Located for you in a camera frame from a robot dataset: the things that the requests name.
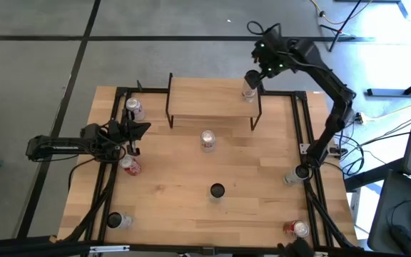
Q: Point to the black aluminium table frame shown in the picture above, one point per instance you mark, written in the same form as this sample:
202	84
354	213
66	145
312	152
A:
300	118

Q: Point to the black base beam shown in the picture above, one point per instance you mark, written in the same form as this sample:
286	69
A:
30	250

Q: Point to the red Coca-Cola can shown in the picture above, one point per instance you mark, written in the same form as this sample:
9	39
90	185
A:
131	166
297	228

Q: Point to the small power adapter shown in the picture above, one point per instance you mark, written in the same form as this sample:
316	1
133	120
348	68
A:
359	118

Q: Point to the wooden shelf with black legs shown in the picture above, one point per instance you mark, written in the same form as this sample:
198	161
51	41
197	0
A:
209	97

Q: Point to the grey desk surface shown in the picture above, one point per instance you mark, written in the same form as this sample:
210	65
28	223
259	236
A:
387	214

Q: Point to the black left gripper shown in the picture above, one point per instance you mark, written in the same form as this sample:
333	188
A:
127	133

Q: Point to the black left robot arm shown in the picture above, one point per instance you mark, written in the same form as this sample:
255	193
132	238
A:
59	146

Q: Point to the silver mounting plate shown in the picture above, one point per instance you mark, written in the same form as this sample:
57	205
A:
109	248
321	254

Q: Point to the black desk foot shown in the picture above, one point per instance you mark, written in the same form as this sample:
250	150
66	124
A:
391	91

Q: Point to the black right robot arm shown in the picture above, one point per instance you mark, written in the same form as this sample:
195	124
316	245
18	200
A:
334	118

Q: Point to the black tripod stand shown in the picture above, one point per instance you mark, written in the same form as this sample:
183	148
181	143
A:
342	26

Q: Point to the black desk leg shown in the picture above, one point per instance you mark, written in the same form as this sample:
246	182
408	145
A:
369	176

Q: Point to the black rounded object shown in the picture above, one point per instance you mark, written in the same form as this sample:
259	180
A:
298	248

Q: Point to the silver corner bracket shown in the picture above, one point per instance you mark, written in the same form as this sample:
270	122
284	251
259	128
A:
304	148

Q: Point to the black computer mouse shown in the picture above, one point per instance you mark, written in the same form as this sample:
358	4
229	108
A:
405	239

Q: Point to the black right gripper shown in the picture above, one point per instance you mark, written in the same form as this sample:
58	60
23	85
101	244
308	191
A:
271	53

